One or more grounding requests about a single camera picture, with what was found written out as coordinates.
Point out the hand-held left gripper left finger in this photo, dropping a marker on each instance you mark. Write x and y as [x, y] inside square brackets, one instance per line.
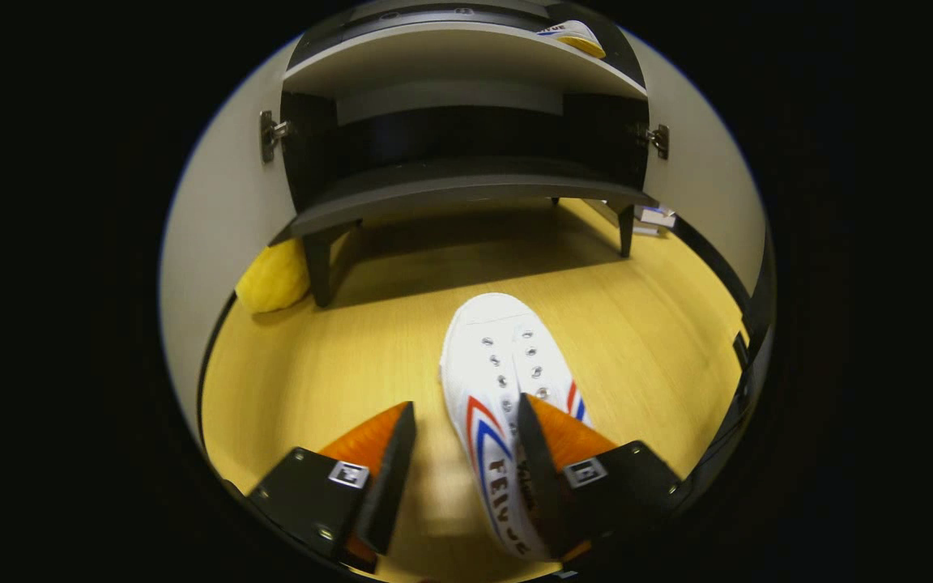
[394, 478]

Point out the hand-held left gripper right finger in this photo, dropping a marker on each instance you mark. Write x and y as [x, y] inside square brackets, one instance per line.
[546, 486]

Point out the white canvas shoe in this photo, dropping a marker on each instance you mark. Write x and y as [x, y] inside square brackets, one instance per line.
[491, 356]
[576, 36]

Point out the grey shoe cabinet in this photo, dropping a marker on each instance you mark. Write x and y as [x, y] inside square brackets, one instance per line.
[450, 182]

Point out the yellow plush toy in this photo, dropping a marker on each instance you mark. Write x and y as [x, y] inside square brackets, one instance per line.
[272, 279]

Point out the beige cover book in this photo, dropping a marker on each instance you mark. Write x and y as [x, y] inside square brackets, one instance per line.
[657, 215]

